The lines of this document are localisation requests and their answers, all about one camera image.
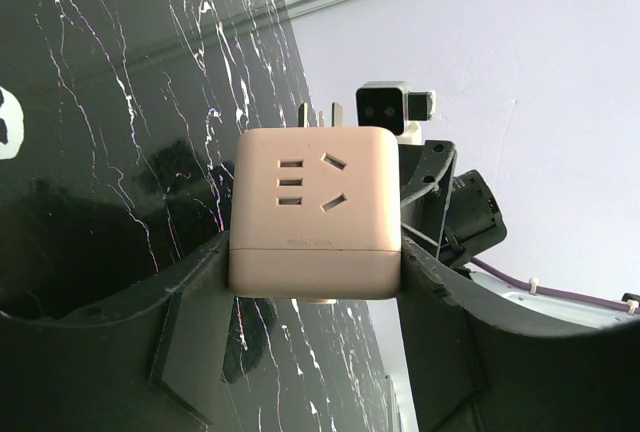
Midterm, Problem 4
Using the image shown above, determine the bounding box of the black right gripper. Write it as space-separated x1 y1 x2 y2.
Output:
398 140 507 269

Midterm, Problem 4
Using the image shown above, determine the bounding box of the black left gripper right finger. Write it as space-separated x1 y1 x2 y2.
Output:
397 238 639 431

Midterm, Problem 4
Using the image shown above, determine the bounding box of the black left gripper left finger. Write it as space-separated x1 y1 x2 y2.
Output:
1 233 233 431

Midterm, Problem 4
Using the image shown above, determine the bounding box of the white pink socket adapter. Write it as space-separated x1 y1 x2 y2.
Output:
228 126 401 301

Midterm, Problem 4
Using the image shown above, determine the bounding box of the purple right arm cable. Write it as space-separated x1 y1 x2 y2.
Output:
469 256 640 311

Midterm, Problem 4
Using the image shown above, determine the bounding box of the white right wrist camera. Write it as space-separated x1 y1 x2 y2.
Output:
355 81 437 145

